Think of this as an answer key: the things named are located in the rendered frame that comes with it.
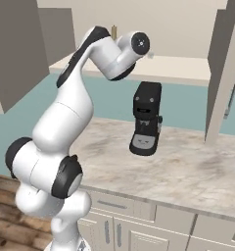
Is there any white drawer front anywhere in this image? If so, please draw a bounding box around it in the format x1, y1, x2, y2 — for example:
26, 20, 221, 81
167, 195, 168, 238
189, 213, 235, 251
88, 190, 157, 223
154, 204, 197, 235

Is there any grey drawer handle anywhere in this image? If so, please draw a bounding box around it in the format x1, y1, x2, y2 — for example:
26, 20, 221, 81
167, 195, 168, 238
96, 199, 128, 210

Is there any white base cupboard door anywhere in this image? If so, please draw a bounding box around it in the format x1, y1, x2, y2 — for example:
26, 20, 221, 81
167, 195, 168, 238
113, 217, 190, 251
75, 211, 116, 251

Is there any black coffee machine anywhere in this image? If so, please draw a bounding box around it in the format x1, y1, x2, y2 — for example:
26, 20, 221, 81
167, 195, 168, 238
128, 80, 164, 157

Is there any open beige wall cabinet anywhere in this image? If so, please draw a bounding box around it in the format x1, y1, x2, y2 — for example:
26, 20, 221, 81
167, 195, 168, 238
36, 0, 229, 87

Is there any beige wall cabinet door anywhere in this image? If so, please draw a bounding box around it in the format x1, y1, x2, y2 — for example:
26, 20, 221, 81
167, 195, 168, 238
0, 0, 51, 115
204, 0, 235, 145

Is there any grey cabinet door handle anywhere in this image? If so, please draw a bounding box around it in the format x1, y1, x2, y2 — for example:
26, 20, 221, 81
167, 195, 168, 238
223, 80, 235, 120

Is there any grey cupboard door handle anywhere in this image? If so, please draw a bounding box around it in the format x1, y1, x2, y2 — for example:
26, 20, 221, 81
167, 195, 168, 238
116, 223, 123, 248
104, 220, 111, 245

